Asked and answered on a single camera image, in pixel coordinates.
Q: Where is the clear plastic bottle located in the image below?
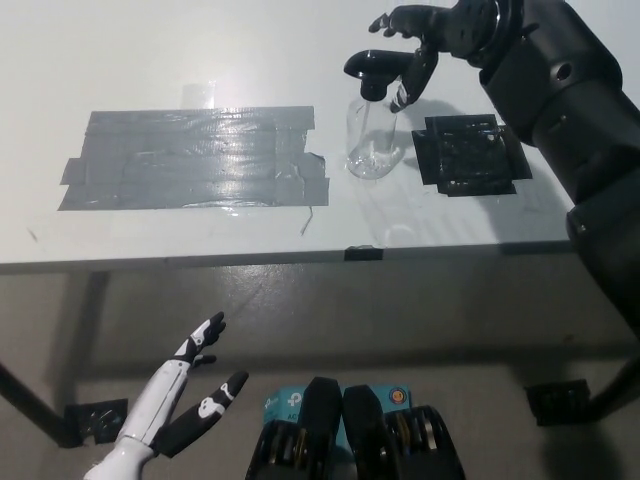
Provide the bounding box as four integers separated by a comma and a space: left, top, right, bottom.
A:
345, 94, 401, 180

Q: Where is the black ribbed robot body block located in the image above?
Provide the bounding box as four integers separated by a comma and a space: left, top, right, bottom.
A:
342, 384, 464, 480
244, 377, 347, 480

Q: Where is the black spray trigger lid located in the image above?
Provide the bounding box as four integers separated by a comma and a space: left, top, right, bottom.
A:
343, 49, 416, 104

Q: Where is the grey duct tape patch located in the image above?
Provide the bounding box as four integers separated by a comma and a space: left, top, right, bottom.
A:
57, 105, 330, 212

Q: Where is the small black tape strip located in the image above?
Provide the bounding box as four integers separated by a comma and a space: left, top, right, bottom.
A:
343, 245, 385, 263

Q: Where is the teal cardboard box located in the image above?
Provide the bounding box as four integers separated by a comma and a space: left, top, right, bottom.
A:
263, 384, 414, 454

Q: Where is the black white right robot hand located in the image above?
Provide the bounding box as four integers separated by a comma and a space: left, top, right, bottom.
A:
368, 0, 507, 114

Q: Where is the grey upright table leg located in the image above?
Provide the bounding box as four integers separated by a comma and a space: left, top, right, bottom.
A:
64, 272, 114, 406

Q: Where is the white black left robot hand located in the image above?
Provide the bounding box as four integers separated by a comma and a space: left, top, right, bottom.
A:
82, 312, 250, 480

